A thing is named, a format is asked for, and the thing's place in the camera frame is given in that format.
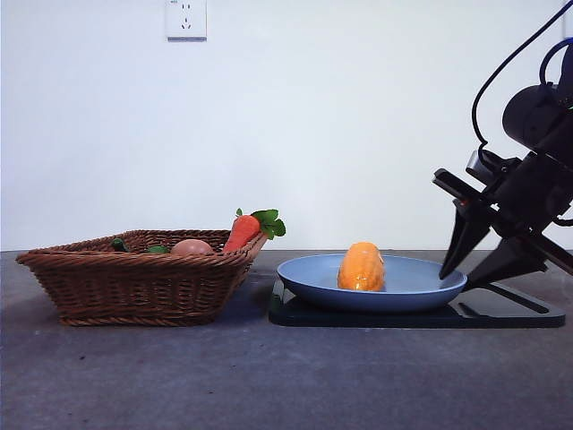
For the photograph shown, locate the green chili pepper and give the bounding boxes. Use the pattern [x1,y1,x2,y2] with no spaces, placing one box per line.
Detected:
[111,238,172,255]

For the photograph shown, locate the brown egg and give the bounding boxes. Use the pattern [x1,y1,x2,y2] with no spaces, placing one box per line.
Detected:
[169,239,215,255]

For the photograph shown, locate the brown wicker basket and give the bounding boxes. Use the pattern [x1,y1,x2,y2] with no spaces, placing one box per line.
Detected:
[16,229,269,327]

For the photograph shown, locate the black camera cable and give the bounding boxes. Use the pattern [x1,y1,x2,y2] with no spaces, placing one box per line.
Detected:
[472,3,573,147]

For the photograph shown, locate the black rectangular tray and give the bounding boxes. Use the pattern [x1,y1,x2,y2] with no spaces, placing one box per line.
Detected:
[268,281,566,329]

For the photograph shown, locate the blue round plate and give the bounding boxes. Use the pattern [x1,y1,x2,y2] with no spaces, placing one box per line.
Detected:
[276,254,469,314]

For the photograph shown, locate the orange toy carrot green leaves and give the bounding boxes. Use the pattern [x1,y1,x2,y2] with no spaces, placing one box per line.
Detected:
[222,208,287,254]

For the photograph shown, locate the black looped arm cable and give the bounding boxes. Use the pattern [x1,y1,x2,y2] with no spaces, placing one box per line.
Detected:
[538,39,573,87]

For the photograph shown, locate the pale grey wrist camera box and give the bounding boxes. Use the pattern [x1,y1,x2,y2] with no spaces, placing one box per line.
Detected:
[465,150,505,181]

